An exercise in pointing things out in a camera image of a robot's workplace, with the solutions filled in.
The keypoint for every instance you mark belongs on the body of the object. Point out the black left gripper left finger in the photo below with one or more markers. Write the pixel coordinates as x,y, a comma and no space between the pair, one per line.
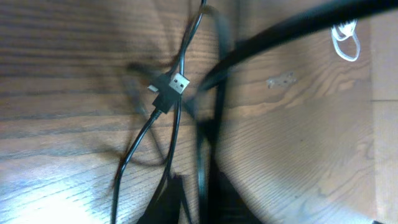
166,210

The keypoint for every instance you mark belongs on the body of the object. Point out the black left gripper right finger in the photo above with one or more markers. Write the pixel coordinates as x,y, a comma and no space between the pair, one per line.
225,205

